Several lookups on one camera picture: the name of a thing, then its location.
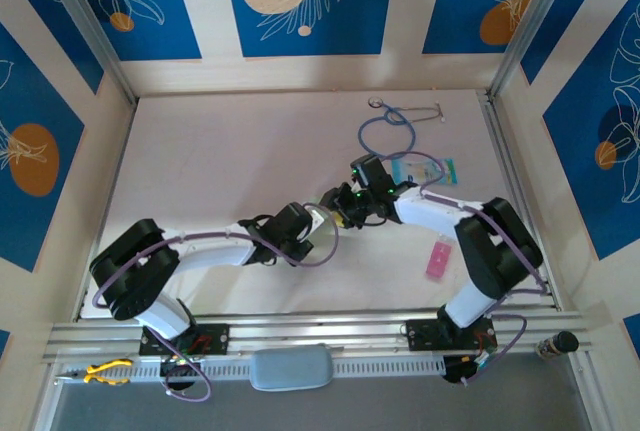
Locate green paper sheet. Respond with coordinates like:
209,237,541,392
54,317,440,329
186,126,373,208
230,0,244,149
305,195,337,241

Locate teal wipes packet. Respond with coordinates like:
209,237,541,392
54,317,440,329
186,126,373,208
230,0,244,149
391,158,459,186

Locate blue stethoscope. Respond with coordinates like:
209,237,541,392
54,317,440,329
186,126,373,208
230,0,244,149
357,95,447,161

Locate aluminium profile beam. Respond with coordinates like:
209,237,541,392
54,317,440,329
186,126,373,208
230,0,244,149
42,306,614,365

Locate pale pink table mat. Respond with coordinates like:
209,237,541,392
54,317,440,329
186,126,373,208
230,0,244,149
79,89,556,323

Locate grey blue pouch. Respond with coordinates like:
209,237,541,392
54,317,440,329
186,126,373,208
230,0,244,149
249,344,335,392

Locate black controller board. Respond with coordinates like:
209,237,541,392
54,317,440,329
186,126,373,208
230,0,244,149
443,354,489,383
159,354,202,381

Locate small bottle with dark cap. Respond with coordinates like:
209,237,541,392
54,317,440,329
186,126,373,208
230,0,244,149
535,330,580,358

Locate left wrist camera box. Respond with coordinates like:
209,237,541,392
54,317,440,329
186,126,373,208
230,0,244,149
304,203,334,238

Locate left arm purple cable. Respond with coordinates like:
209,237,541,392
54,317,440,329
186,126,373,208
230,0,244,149
92,202,341,403

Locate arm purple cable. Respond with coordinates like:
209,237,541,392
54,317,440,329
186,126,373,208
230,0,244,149
92,202,341,403
382,150,549,387

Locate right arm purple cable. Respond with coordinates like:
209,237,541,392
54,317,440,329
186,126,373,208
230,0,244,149
382,150,549,387

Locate aluminium table side rail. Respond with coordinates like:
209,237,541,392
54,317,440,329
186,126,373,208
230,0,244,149
477,89,560,310

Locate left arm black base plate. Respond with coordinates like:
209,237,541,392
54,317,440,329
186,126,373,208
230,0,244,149
138,323,231,357

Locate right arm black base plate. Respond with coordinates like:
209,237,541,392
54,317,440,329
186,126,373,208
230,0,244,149
405,318,499,352

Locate slotted cable duct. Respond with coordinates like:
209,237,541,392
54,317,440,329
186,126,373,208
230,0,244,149
52,353,449,386

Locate aluminium corner post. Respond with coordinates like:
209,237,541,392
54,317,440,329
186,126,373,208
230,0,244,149
37,0,139,105
487,0,576,100

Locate yellow handled pliers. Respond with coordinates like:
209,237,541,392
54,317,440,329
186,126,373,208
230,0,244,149
54,358,135,386

